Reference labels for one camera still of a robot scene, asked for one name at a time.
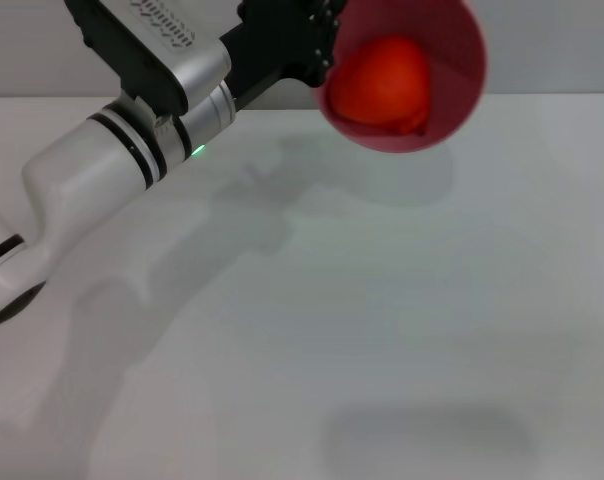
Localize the orange plush fruit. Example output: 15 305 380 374
326 35 432 137

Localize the pink bowl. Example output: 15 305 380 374
315 0 488 154

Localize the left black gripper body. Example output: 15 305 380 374
219 0 348 109

